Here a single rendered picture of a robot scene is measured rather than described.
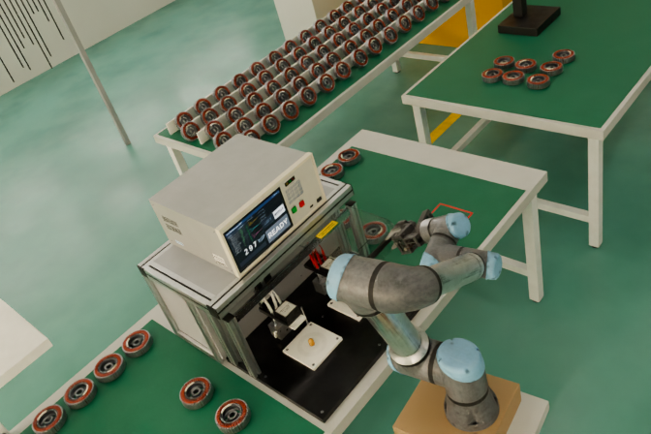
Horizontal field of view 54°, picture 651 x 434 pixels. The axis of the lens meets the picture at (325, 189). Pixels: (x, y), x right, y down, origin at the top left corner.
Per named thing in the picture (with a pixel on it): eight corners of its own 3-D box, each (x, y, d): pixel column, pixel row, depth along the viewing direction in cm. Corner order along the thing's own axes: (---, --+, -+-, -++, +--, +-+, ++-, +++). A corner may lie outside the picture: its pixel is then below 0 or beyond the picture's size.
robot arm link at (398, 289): (418, 276, 135) (506, 243, 174) (374, 266, 141) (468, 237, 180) (415, 328, 136) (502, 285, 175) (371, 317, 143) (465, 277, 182)
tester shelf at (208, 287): (354, 194, 234) (352, 184, 231) (219, 320, 199) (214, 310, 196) (272, 168, 262) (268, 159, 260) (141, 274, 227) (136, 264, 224)
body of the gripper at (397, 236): (387, 236, 202) (411, 232, 192) (403, 220, 206) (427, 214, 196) (401, 256, 203) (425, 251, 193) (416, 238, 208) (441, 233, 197)
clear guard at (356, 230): (405, 236, 218) (402, 224, 215) (361, 282, 206) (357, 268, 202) (333, 212, 239) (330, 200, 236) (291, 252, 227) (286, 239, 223)
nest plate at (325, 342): (342, 339, 220) (342, 337, 219) (314, 371, 212) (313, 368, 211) (311, 323, 229) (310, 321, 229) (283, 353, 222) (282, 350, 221)
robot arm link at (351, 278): (441, 392, 177) (366, 296, 140) (394, 377, 186) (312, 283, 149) (455, 353, 182) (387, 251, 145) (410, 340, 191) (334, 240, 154)
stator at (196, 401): (220, 390, 218) (217, 384, 215) (197, 416, 211) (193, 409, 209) (200, 377, 224) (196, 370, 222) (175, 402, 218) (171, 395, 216)
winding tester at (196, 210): (326, 200, 228) (312, 152, 216) (239, 278, 205) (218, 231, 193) (254, 175, 252) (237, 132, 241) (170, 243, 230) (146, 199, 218)
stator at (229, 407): (258, 416, 205) (254, 409, 203) (231, 441, 200) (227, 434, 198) (237, 398, 213) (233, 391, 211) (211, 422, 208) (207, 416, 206)
